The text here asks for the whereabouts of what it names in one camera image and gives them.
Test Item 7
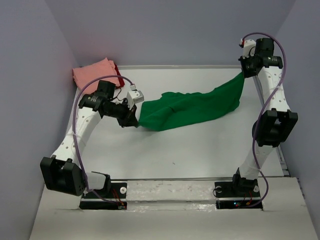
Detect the pink folded t shirt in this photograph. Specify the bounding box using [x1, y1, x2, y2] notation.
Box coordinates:
[72, 58, 124, 94]

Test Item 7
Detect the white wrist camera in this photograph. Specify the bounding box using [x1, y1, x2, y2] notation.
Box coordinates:
[126, 84, 145, 110]
[239, 38, 256, 59]

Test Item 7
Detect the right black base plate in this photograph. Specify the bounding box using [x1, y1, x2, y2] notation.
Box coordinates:
[212, 181, 263, 210]

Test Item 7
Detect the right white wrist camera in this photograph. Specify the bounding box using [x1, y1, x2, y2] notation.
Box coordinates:
[239, 38, 256, 59]

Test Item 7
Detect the dark red folded t shirt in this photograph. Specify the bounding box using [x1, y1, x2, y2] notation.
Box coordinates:
[114, 64, 125, 89]

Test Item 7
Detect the white cardboard front cover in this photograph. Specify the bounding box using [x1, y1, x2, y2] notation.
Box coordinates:
[30, 177, 317, 240]

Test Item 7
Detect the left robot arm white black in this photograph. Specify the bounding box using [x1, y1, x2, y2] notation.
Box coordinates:
[40, 76, 144, 200]

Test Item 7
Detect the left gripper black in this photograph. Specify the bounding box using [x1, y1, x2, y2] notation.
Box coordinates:
[104, 98, 139, 128]

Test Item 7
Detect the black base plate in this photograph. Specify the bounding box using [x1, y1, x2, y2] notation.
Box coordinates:
[79, 181, 128, 211]
[212, 181, 263, 210]

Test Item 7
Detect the green t shirt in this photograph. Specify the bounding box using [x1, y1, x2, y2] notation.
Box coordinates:
[138, 72, 245, 132]

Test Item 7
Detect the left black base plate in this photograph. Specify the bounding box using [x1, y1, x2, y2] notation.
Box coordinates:
[79, 181, 128, 211]

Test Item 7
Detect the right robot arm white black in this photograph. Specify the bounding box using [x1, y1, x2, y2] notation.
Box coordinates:
[230, 38, 298, 196]

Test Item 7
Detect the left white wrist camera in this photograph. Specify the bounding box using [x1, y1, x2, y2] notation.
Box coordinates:
[126, 84, 145, 110]

